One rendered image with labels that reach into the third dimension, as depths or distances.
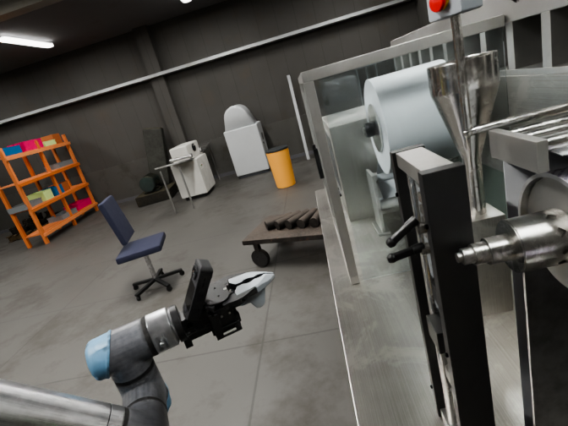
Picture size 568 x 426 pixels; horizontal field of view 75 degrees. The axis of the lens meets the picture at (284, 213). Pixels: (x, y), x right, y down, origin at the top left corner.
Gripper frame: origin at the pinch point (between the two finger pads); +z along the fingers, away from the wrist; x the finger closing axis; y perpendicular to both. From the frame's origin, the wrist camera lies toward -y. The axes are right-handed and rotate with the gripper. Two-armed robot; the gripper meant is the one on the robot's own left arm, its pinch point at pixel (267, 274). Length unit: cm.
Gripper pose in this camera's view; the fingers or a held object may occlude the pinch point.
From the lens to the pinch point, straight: 76.8
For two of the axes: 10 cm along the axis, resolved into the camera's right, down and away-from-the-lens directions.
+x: 4.0, 3.2, -8.6
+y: 2.1, 8.8, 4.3
